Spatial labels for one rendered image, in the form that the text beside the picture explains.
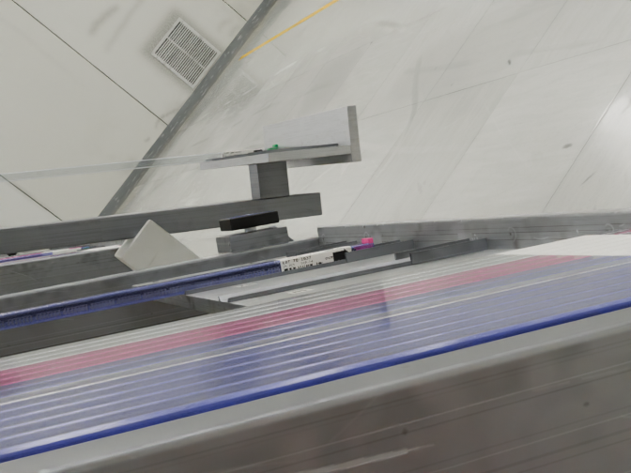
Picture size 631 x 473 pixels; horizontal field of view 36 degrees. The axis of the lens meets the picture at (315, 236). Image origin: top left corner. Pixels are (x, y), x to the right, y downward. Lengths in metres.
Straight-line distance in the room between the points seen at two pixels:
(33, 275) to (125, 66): 6.97
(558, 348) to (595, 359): 0.01
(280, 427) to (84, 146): 8.22
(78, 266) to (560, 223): 1.18
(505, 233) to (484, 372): 0.41
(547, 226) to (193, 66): 8.15
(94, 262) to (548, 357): 1.45
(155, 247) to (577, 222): 0.71
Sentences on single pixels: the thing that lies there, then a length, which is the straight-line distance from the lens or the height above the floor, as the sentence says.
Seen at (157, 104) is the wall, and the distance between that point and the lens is 8.60.
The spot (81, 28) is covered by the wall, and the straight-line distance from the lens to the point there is 8.60.
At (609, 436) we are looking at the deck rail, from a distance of 0.29.
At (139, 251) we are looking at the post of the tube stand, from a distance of 1.21.
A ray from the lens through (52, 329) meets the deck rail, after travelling 0.91.
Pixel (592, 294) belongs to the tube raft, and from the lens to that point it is 0.35.
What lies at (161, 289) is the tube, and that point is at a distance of 0.72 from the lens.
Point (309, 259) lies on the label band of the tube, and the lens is 0.76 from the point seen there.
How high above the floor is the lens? 1.01
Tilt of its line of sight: 17 degrees down
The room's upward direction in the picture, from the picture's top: 51 degrees counter-clockwise
